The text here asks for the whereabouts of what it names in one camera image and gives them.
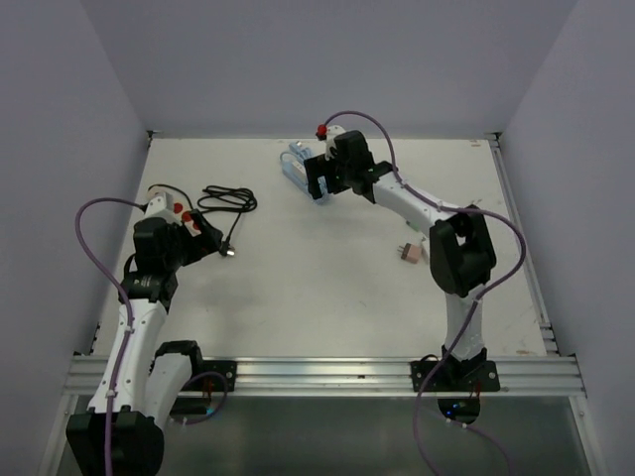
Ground large white charger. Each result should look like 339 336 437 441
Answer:
419 237 430 265

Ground aluminium front rail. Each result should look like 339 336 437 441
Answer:
63 354 587 397

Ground light blue cable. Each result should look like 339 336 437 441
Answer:
279 140 318 165

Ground pink plug adapter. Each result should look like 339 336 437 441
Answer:
397 243 422 264

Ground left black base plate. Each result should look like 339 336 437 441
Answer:
194 359 238 393

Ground light blue power strip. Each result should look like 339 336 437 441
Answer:
279 150 328 204

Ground beige power strip red sockets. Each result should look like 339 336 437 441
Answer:
144 188 200 236

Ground white adapter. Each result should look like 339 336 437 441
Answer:
290 161 307 182

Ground black power cable with plug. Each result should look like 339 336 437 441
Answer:
148 184 260 260

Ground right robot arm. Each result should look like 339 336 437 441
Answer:
305 125 497 390

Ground aluminium frame rail right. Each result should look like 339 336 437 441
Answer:
484 132 577 361

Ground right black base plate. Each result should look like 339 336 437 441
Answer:
409 358 501 393

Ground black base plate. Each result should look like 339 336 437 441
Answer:
194 359 238 393
409 358 501 393

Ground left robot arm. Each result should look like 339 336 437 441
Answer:
65 210 231 475

